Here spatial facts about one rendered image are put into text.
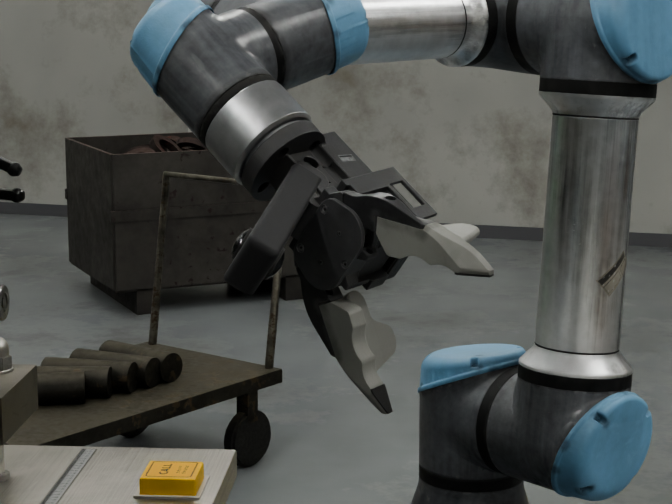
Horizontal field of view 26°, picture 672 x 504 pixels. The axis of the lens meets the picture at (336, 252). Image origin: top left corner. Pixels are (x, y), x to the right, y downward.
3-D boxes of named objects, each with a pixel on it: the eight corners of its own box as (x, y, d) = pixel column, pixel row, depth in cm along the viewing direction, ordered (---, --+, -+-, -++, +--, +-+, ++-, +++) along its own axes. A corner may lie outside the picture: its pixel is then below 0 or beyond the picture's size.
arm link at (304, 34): (282, -27, 127) (182, 6, 121) (369, -28, 119) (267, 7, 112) (300, 60, 130) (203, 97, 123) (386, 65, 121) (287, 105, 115)
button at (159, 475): (195, 498, 179) (195, 479, 179) (139, 496, 179) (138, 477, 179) (204, 479, 186) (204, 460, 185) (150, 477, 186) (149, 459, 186)
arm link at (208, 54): (215, -27, 116) (128, 1, 111) (301, 63, 112) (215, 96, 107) (195, 45, 121) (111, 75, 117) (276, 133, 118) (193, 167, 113)
